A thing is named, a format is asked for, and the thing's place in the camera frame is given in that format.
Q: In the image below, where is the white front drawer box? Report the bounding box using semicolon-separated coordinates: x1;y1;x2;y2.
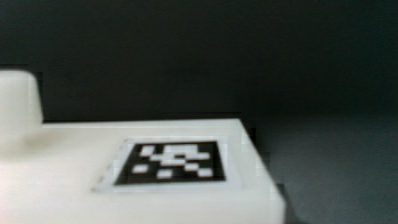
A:
0;70;285;224

